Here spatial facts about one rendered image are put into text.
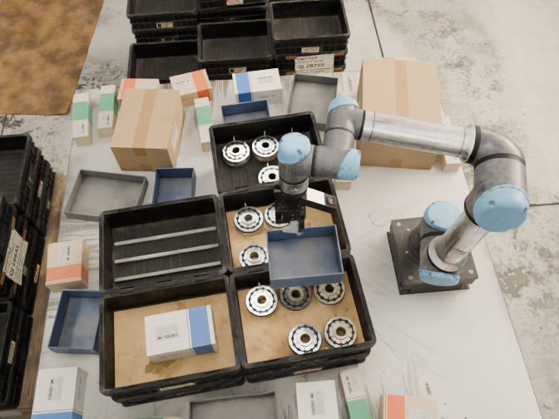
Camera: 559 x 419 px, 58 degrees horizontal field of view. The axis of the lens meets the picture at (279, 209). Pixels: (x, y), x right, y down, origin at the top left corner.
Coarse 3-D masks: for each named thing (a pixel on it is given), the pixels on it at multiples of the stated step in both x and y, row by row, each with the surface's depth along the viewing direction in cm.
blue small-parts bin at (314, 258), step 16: (272, 240) 149; (288, 240) 149; (304, 240) 149; (320, 240) 149; (336, 240) 143; (272, 256) 147; (288, 256) 147; (304, 256) 146; (320, 256) 146; (336, 256) 146; (272, 272) 144; (288, 272) 144; (304, 272) 144; (320, 272) 144; (336, 272) 144; (272, 288) 142
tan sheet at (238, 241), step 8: (264, 208) 182; (312, 208) 182; (232, 216) 181; (264, 216) 180; (312, 216) 180; (320, 216) 180; (328, 216) 180; (232, 224) 179; (264, 224) 179; (304, 224) 179; (312, 224) 179; (320, 224) 179; (328, 224) 178; (232, 232) 177; (264, 232) 177; (232, 240) 176; (240, 240) 176; (248, 240) 176; (256, 240) 176; (264, 240) 176; (232, 248) 174; (240, 248) 174; (232, 256) 173
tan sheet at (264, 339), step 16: (240, 304) 164; (352, 304) 164; (256, 320) 162; (272, 320) 161; (288, 320) 161; (304, 320) 161; (320, 320) 161; (352, 320) 161; (256, 336) 159; (272, 336) 159; (288, 336) 159; (256, 352) 156; (272, 352) 156; (288, 352) 156
